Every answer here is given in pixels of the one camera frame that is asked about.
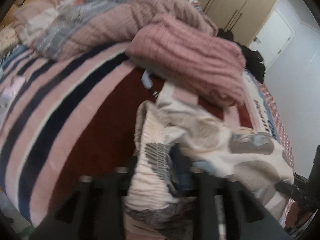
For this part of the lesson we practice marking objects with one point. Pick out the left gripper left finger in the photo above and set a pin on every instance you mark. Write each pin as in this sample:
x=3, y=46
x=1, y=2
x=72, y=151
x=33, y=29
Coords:
x=93, y=211

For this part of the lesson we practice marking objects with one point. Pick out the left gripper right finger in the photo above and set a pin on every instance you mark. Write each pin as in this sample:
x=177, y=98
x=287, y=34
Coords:
x=243, y=215

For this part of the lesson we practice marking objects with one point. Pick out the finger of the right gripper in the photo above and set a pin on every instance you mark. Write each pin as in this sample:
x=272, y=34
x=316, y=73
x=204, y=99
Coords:
x=287, y=189

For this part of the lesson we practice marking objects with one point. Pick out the cream bear print pants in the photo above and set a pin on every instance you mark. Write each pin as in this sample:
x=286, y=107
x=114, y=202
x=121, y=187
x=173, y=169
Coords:
x=173, y=131

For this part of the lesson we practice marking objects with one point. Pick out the black clothing pile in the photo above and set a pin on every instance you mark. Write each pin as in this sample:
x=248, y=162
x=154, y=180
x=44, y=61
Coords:
x=254, y=60

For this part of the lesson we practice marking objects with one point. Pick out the striped bed blanket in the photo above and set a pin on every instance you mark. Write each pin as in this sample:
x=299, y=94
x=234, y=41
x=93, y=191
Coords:
x=78, y=117

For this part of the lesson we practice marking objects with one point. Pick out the light blue garment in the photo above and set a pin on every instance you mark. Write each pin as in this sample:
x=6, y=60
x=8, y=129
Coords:
x=146, y=80

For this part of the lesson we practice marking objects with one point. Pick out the folded pink blanket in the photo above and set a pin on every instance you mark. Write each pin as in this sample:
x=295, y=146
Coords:
x=205, y=64

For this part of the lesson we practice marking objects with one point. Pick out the white door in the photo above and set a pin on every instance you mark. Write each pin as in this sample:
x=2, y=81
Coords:
x=272, y=38

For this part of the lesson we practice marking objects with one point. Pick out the pink patchwork quilt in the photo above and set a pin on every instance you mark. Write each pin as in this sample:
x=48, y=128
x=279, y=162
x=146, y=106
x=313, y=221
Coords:
x=60, y=29

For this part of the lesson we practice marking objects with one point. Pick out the orange plush toy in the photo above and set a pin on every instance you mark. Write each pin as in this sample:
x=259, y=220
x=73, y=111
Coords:
x=9, y=17

